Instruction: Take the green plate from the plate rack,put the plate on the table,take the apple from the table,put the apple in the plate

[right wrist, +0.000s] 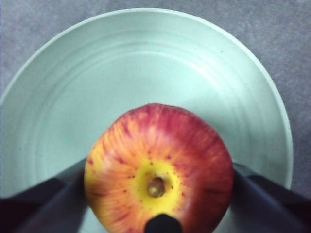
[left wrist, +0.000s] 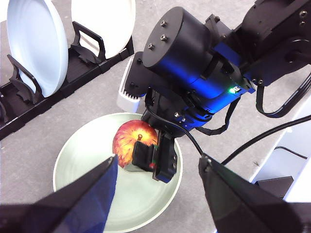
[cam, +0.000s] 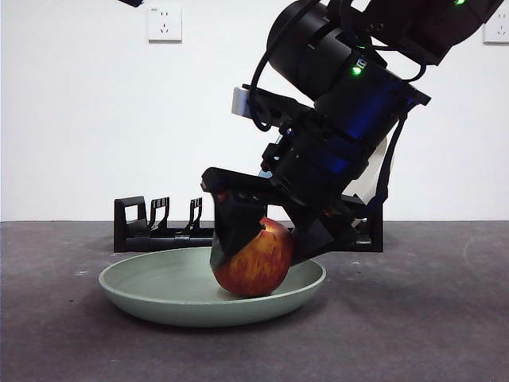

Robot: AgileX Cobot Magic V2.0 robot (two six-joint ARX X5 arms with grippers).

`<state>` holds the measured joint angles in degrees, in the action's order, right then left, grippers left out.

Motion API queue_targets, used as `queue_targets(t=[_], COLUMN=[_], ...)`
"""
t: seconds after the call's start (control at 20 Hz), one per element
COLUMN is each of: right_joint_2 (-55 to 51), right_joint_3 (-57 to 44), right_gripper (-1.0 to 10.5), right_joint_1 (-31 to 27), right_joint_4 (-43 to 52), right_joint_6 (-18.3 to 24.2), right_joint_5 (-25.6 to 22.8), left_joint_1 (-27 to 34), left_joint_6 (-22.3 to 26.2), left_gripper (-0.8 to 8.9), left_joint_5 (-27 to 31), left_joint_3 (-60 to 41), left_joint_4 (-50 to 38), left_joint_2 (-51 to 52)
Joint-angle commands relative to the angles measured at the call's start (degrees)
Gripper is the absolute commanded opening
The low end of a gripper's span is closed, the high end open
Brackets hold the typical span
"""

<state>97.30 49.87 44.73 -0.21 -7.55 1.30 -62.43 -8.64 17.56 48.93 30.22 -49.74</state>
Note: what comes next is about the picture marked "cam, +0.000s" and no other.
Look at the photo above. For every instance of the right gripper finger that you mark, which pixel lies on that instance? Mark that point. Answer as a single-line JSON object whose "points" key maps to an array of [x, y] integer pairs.
{"points": [[312, 240], [234, 227]]}

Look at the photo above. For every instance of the red yellow apple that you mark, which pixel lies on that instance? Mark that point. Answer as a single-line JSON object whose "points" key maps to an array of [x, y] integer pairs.
{"points": [[258, 266]]}

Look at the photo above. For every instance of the black plate rack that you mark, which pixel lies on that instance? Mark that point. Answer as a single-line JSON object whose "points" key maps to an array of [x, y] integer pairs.
{"points": [[127, 238]]}

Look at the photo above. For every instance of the green plate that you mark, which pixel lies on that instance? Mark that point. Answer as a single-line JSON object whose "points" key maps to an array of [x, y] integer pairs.
{"points": [[159, 286]]}

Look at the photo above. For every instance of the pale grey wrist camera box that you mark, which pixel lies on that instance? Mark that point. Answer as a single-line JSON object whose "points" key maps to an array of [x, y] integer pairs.
{"points": [[240, 101]]}

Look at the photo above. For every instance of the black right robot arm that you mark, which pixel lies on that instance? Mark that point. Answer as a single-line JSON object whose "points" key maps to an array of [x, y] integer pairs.
{"points": [[358, 79]]}

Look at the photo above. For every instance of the white wall socket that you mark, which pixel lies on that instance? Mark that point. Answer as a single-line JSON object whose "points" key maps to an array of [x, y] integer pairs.
{"points": [[165, 24], [495, 33]]}

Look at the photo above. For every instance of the beige plate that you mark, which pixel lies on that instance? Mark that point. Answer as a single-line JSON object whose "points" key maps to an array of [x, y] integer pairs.
{"points": [[375, 175]]}

